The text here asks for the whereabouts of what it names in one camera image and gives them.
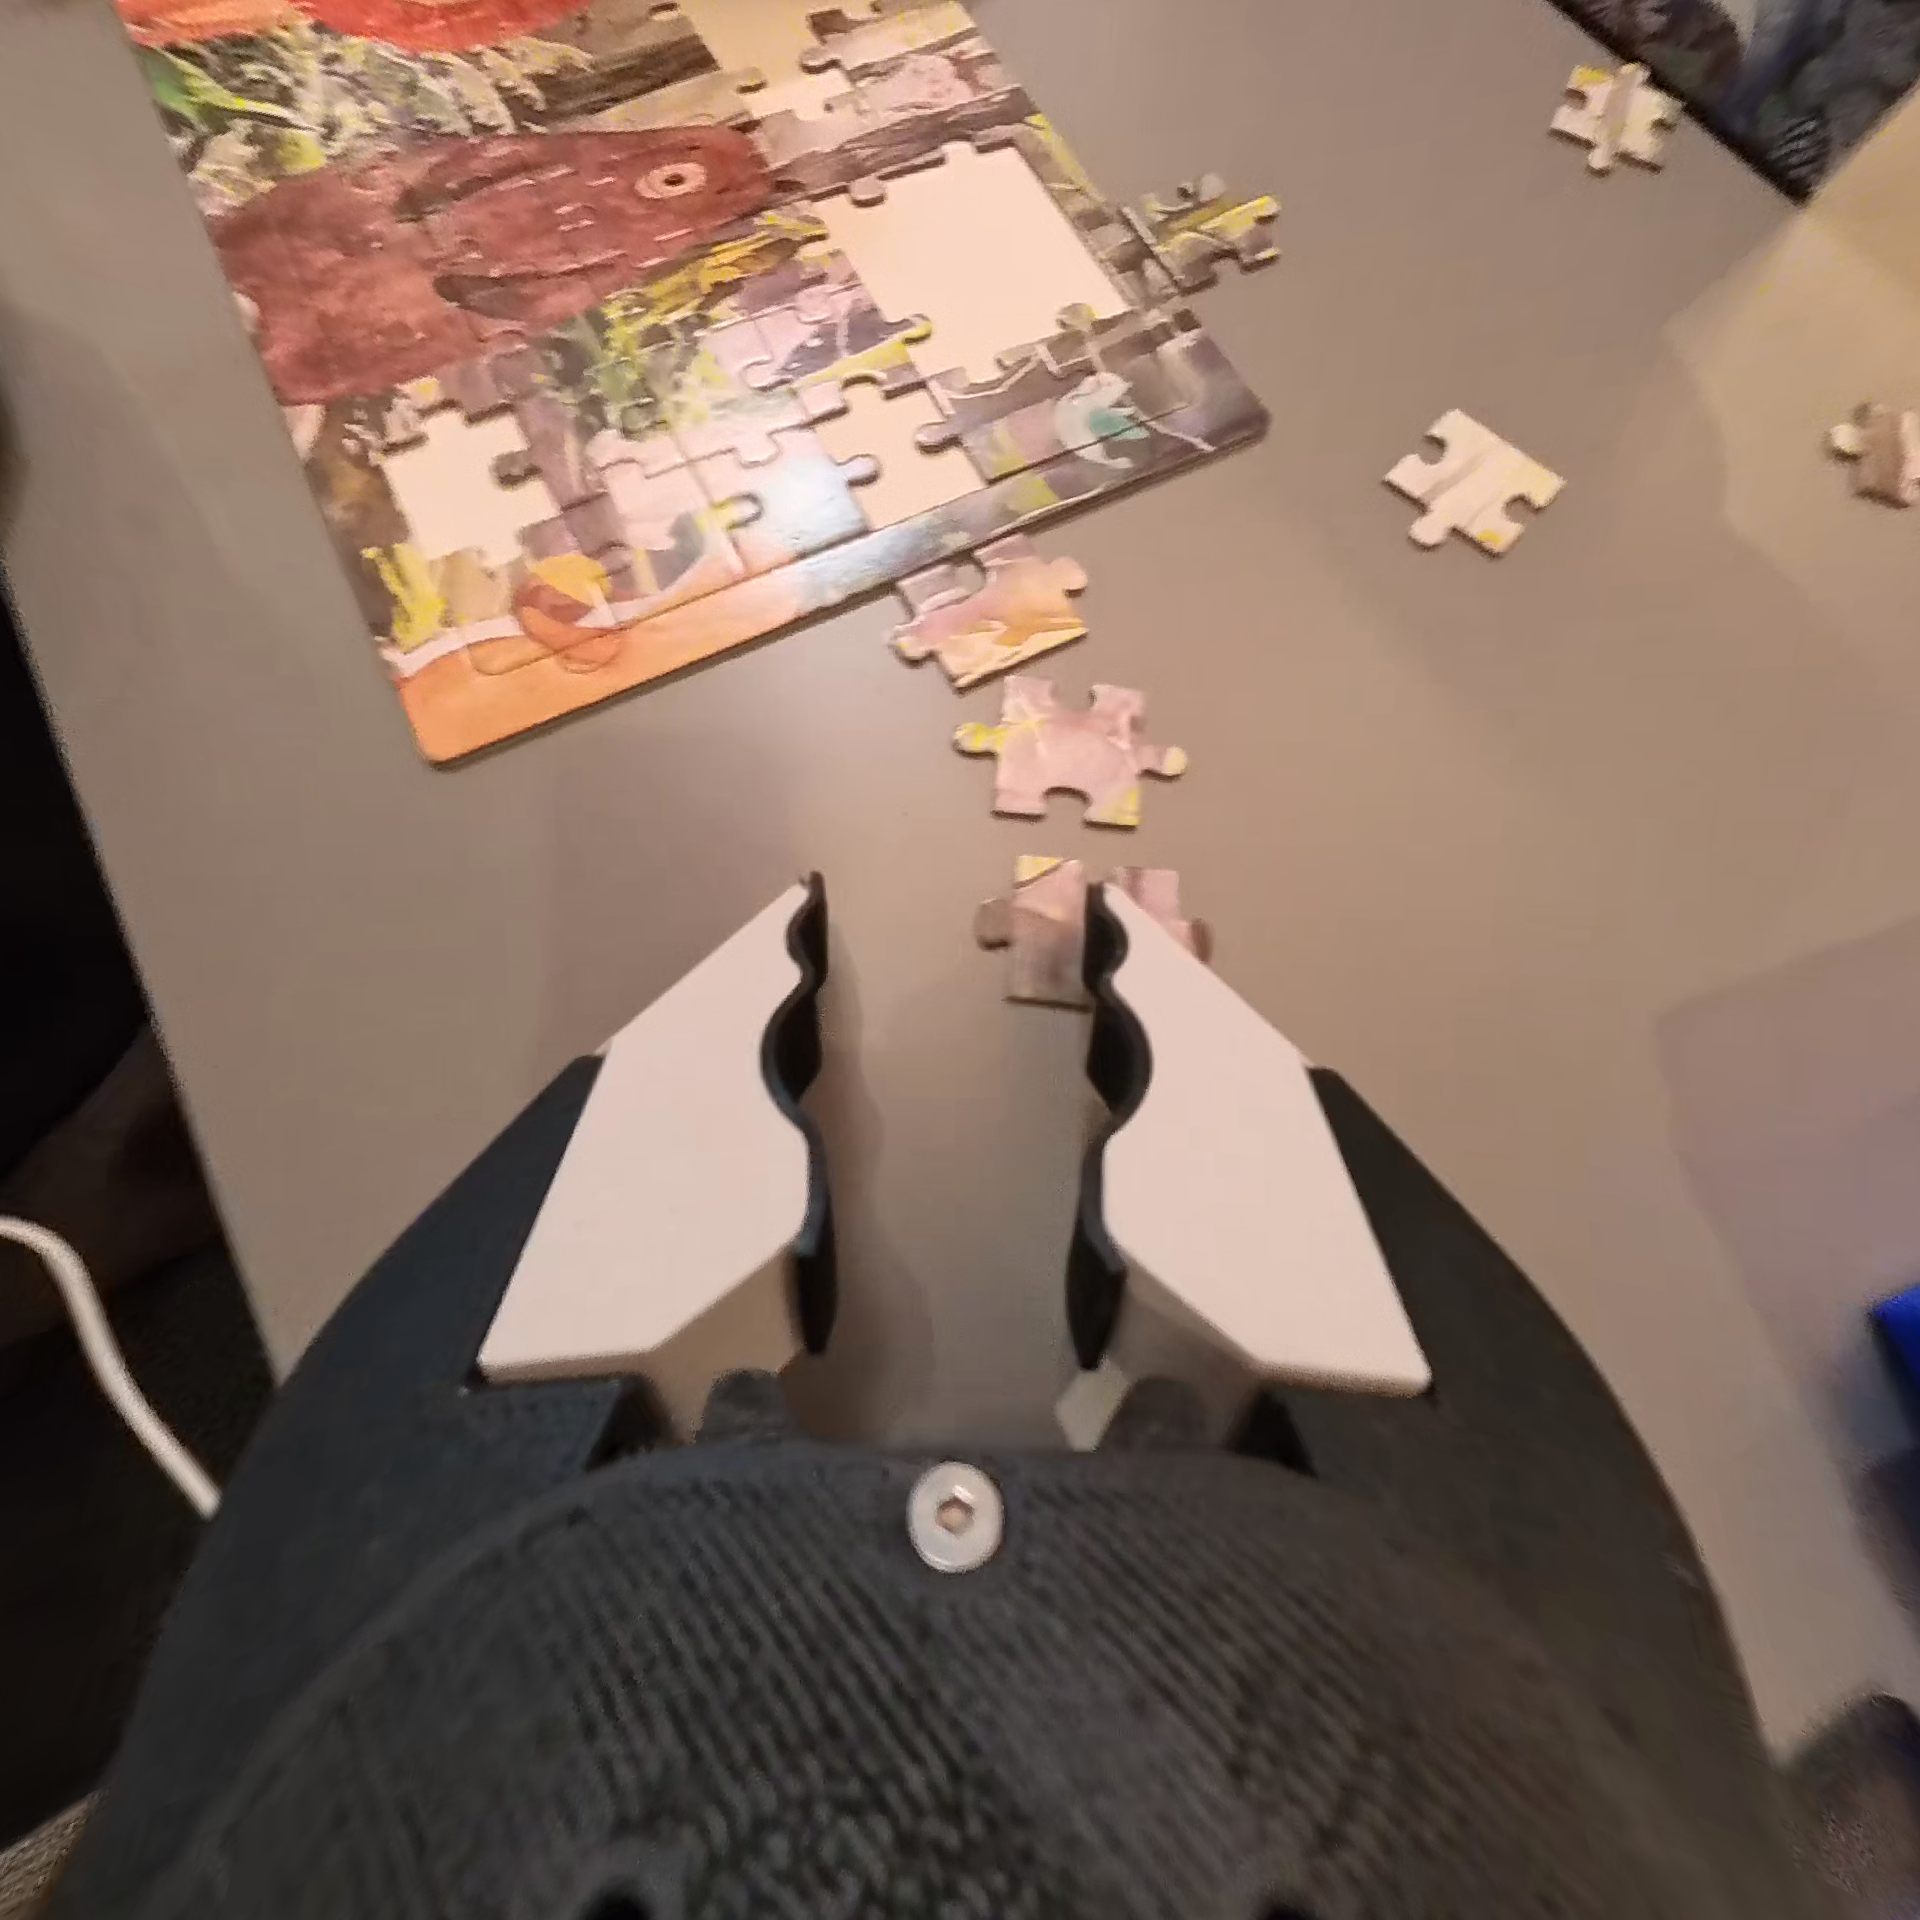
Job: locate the animal jigsaw puzzle board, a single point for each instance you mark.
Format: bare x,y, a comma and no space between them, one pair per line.
524,255

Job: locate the pink jigsaw piece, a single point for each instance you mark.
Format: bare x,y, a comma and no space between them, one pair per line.
991,615
1067,751

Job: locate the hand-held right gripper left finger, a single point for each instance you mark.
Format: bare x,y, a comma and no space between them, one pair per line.
662,1184

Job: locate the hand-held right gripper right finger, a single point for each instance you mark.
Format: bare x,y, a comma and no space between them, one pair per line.
1260,1200

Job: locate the illustrated puzzle box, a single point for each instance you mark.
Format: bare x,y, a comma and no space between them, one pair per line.
1770,76

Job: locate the yellow grey jigsaw piece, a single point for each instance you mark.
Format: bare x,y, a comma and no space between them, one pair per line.
1207,234

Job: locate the blue box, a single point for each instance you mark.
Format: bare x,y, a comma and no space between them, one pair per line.
1899,1366

